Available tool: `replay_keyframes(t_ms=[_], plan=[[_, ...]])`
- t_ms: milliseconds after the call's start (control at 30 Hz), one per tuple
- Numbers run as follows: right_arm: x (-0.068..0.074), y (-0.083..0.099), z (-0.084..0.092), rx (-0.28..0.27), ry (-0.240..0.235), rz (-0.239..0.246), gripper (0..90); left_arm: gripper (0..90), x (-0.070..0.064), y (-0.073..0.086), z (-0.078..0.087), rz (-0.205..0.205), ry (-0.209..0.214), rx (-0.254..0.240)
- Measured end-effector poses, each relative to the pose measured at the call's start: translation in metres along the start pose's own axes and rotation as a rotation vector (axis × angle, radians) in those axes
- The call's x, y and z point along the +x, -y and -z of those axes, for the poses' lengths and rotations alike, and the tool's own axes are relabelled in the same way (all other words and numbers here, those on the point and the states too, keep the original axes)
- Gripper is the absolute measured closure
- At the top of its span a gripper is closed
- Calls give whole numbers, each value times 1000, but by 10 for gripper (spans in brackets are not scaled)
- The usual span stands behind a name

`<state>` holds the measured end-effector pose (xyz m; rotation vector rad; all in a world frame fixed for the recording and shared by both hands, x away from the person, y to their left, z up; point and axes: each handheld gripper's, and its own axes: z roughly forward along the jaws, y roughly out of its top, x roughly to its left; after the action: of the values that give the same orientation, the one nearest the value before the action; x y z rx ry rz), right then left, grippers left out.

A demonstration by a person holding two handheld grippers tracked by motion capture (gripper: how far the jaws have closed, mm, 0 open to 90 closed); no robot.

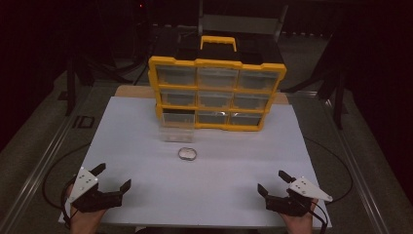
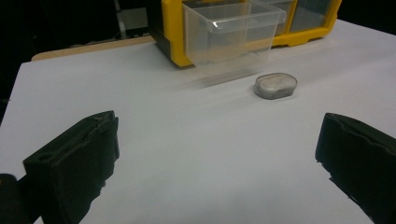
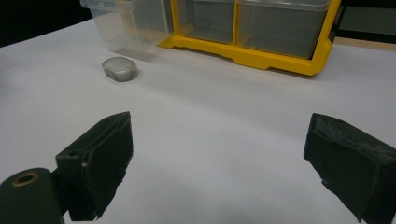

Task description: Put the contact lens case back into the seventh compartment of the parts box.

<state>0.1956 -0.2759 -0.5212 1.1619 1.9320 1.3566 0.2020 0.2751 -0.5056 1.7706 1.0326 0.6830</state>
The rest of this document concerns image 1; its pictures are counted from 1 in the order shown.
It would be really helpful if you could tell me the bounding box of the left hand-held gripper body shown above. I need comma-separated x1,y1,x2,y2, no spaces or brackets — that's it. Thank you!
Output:
67,167,125,215

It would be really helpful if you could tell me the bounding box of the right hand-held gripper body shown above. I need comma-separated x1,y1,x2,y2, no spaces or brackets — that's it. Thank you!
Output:
265,175,334,217

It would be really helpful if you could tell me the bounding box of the clear tape roll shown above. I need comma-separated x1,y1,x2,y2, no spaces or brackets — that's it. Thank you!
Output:
177,146,199,163

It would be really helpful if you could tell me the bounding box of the clear plastic drawer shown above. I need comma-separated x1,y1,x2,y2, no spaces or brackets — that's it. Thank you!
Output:
158,111,198,144

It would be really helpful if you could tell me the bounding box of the person's right hand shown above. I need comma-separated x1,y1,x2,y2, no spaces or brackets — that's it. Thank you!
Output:
280,198,319,234

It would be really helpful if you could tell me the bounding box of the person's left hand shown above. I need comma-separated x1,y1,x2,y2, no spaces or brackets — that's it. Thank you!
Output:
65,184,109,234

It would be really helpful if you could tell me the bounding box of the black metal stand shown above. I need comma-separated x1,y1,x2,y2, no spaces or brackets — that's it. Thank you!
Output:
281,28,347,131

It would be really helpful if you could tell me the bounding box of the yellow black organizer cabinet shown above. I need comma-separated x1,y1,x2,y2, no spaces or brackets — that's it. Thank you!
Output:
147,34,288,133

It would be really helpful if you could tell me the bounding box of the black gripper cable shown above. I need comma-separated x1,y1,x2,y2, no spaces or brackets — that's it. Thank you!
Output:
59,180,80,230
307,200,329,234

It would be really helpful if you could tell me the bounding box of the black square floor bracket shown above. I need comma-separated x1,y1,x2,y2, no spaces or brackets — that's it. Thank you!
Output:
71,115,96,130

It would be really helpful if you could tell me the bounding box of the metal floor rail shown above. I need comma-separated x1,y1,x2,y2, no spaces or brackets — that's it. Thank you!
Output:
0,85,98,234
285,89,391,234

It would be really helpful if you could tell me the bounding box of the grey metal frame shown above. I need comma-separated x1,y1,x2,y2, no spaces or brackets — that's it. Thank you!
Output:
197,0,289,44

